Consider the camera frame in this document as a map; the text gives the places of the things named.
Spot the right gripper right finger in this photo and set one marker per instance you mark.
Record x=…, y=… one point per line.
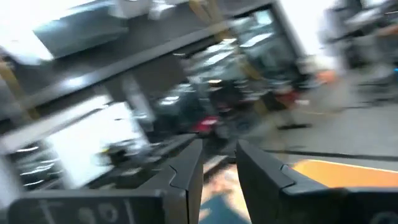
x=258, y=180

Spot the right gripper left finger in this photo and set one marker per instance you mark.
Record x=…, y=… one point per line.
x=183, y=186

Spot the orange plastic bin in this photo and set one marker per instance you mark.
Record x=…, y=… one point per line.
x=342, y=174

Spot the black aluminium table frame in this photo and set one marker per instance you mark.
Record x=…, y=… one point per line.
x=342, y=155

